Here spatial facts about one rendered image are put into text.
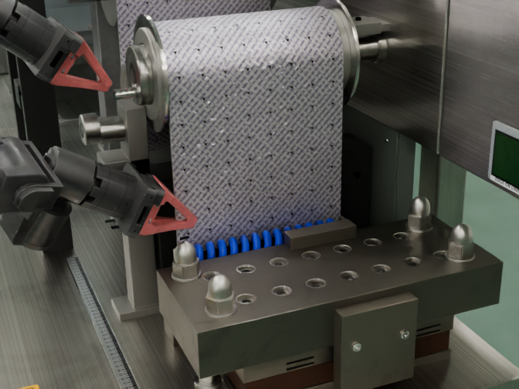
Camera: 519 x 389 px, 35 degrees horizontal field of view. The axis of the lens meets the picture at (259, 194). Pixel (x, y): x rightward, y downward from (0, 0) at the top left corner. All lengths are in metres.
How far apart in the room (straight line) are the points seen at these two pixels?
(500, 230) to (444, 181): 2.23
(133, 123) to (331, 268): 0.31
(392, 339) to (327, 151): 0.27
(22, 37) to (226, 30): 0.24
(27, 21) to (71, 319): 0.43
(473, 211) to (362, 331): 2.84
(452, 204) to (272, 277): 0.51
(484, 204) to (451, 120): 2.82
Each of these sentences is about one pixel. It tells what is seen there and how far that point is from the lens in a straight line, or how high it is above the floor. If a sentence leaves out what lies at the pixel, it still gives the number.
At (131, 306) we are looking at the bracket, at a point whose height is 0.91.
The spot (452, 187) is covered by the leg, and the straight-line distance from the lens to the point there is 1.43.
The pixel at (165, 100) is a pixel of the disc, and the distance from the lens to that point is 1.00.
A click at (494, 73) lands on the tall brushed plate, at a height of 1.27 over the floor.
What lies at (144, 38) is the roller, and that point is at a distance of 1.05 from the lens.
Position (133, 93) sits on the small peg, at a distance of 1.05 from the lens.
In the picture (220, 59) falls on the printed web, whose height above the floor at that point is 1.27.
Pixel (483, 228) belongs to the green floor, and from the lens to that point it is 3.64.
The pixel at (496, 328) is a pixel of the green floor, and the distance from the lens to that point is 2.94.
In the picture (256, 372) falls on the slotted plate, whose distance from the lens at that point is 0.98.
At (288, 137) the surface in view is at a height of 1.16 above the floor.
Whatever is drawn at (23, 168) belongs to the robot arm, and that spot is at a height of 1.20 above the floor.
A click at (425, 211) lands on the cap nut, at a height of 1.06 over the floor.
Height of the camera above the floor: 1.51
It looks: 23 degrees down
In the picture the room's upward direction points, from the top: 1 degrees counter-clockwise
